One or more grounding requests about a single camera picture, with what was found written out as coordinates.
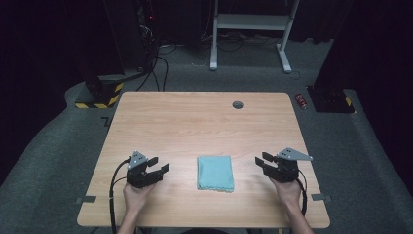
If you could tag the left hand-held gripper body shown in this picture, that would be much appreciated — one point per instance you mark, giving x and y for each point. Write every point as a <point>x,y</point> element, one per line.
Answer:
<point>138,175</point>

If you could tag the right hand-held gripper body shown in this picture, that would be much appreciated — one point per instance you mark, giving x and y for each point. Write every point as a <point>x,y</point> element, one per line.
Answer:
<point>285,170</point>

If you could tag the teal cloth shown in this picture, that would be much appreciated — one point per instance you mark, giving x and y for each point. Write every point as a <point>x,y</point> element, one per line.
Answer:
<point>215,174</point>

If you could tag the person's left hand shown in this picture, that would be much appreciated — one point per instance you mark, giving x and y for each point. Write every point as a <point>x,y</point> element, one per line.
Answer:
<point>134,198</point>

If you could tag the person's right hand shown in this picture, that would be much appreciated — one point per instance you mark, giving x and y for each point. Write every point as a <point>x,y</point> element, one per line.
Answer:
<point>290,193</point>

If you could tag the grey tape strip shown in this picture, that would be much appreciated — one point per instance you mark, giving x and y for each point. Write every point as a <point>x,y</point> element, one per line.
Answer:
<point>86,199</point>
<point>320,197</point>

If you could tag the black floor tape mark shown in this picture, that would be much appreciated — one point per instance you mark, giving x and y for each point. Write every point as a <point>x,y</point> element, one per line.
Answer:
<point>107,122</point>

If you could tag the grey table grommet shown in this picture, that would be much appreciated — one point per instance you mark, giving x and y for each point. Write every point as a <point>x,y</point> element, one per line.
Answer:
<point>237,105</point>

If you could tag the red can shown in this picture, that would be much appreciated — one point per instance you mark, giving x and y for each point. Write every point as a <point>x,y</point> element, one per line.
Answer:
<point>301,101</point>

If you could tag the black yellow striped stand base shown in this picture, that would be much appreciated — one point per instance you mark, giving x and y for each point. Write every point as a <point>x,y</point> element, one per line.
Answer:
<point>100,94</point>

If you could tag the dark equipment rack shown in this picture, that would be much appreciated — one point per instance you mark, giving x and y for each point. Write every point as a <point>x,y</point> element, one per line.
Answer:
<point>136,32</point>

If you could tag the white metal desk frame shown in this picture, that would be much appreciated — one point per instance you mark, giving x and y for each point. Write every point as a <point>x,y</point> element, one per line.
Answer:
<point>251,22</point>

